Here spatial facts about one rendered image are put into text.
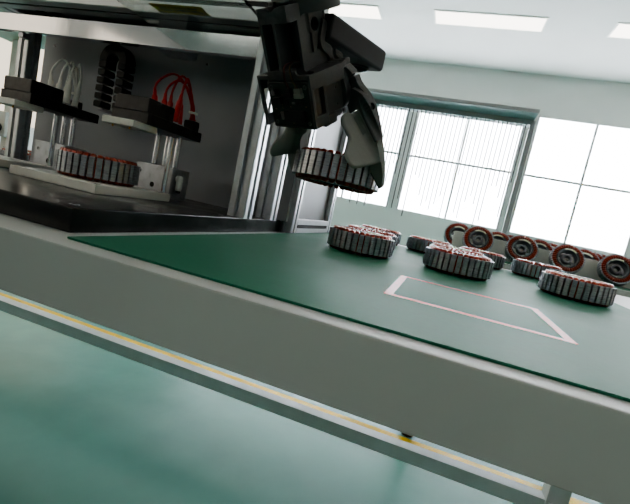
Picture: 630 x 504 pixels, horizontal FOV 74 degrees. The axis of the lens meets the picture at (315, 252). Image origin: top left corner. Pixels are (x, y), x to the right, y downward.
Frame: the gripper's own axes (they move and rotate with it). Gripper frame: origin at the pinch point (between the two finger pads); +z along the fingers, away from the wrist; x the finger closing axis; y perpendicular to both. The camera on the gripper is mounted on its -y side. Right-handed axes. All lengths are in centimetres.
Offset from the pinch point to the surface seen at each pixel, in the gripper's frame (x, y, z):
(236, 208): -18.2, 3.1, 6.9
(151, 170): -37.2, 4.3, 2.6
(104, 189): -23.8, 18.4, -2.5
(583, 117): -53, -653, 199
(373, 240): -0.2, -7.3, 14.1
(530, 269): 15, -48, 42
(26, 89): -55, 11, -13
